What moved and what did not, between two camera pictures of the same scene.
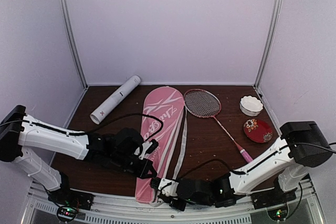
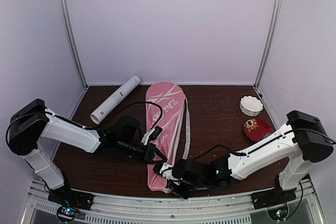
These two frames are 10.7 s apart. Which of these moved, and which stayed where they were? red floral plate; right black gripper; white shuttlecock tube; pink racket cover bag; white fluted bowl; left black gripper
Moved: right black gripper; left black gripper; pink racket cover bag
Stayed: white fluted bowl; white shuttlecock tube; red floral plate
